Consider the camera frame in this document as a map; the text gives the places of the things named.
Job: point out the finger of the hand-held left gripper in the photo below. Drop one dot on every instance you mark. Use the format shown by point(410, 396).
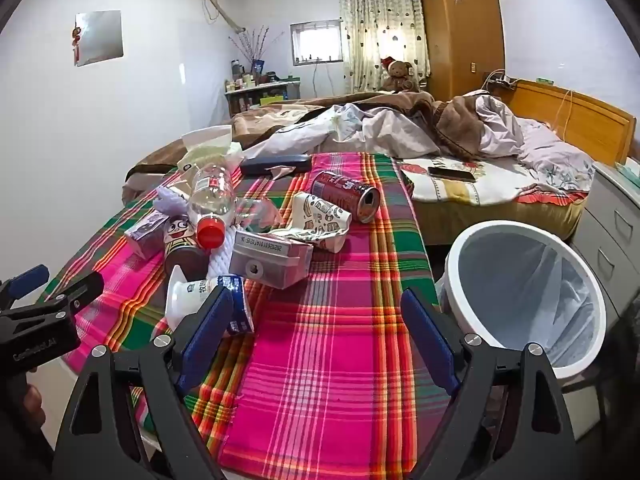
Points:
point(75, 294)
point(29, 280)

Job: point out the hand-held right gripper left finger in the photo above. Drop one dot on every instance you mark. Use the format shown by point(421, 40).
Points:
point(210, 332)

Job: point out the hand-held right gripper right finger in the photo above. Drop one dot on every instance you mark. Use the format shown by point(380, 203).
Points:
point(430, 345)

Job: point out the blue white milk carton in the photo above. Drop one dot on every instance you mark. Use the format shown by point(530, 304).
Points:
point(240, 310)

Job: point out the white plastic yogurt bottle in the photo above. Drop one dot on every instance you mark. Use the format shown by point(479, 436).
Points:
point(187, 295)

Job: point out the white foam net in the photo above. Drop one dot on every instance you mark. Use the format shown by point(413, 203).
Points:
point(220, 262)

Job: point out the white round trash bin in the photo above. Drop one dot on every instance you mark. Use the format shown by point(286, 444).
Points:
point(465, 280)

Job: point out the grey carton box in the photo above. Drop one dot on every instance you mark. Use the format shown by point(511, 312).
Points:
point(270, 265)

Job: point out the purple carton box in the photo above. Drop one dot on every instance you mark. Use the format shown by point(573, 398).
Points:
point(145, 232)

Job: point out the cartoon face drink can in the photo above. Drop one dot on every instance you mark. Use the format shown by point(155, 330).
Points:
point(180, 240)

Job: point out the clear plastic wrapper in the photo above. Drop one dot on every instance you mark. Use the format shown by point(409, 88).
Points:
point(255, 215)

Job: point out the lilac foam net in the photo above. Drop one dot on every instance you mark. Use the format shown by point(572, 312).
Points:
point(172, 200)

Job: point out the clear plastic bottle red cap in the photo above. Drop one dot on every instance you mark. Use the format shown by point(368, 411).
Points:
point(212, 195)

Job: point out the patterned paper cup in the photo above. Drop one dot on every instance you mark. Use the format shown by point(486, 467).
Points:
point(315, 220)

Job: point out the red drink can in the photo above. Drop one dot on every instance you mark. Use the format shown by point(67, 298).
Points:
point(340, 190)

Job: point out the person's left hand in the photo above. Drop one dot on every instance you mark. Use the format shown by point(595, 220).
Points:
point(31, 405)

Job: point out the pink green plaid cloth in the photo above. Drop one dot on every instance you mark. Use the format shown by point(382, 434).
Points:
point(325, 360)

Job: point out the translucent bin liner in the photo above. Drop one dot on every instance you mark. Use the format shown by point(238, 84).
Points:
point(540, 300)

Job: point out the yellow mattress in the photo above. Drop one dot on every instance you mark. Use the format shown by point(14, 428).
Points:
point(500, 220)

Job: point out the floral bedsheet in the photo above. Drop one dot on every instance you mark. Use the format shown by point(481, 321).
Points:
point(450, 190)

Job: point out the black smartphone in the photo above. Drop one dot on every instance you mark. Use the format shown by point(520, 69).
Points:
point(450, 172)

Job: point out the white paper scrap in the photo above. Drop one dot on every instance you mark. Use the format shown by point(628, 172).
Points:
point(281, 172)

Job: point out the tissue pack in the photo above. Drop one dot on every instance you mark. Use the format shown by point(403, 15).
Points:
point(205, 152)

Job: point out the dark blue glasses case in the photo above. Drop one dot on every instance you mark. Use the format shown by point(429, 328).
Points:
point(275, 164)

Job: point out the grey nightstand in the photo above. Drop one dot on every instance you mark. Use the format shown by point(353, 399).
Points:
point(610, 230)

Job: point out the white duvet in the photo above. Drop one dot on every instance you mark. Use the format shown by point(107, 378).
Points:
point(380, 130)

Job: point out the brown blanket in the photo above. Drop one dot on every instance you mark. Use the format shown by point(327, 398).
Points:
point(450, 125)

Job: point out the cluttered white shelf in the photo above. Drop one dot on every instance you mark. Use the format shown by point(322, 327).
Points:
point(260, 97)

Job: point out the red hanging ornament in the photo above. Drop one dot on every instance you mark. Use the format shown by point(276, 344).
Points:
point(76, 42)

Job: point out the brown teddy bear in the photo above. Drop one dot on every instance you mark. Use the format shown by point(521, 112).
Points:
point(397, 76)

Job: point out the white power strip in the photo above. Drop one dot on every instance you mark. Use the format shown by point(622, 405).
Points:
point(502, 80)

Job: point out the wooden headboard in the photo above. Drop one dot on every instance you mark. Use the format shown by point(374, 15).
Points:
point(590, 115)

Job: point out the bare decorative branches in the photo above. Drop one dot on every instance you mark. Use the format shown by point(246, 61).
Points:
point(255, 42)

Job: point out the small window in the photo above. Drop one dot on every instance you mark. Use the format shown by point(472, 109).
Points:
point(316, 42)

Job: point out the air conditioner pipe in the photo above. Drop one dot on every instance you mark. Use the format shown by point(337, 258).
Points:
point(220, 10)

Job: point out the wooden wardrobe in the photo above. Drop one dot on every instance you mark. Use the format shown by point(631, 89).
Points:
point(460, 25)

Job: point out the patterned curtain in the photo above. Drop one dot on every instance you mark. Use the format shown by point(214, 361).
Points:
point(380, 20)

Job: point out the silver wall poster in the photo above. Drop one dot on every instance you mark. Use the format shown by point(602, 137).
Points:
point(100, 37)

